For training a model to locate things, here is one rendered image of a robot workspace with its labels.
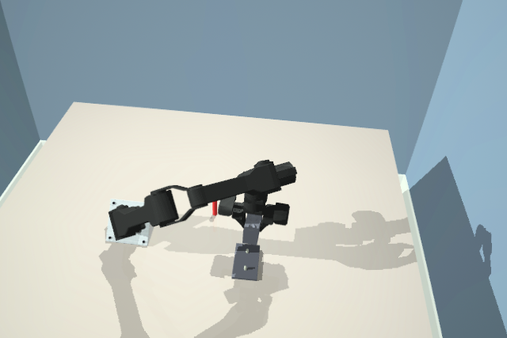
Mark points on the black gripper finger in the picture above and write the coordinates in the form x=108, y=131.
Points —
x=240, y=220
x=265, y=223

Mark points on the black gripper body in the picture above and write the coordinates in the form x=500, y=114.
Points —
x=255, y=206

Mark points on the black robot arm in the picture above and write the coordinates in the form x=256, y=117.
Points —
x=159, y=207

